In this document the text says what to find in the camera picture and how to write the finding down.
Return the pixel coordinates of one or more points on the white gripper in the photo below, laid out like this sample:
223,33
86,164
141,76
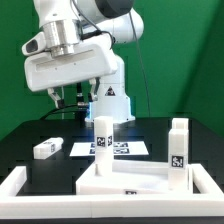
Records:
92,58

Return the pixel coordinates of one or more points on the white desk tabletop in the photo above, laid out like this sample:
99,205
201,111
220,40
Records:
135,177

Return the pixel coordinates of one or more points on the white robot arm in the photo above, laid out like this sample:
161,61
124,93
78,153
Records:
66,23

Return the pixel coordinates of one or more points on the fiducial marker sheet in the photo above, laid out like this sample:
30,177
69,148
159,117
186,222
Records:
120,148

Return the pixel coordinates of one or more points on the white U-shaped fence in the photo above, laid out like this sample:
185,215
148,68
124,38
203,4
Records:
13,206

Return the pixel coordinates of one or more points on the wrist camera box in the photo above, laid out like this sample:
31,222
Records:
35,45

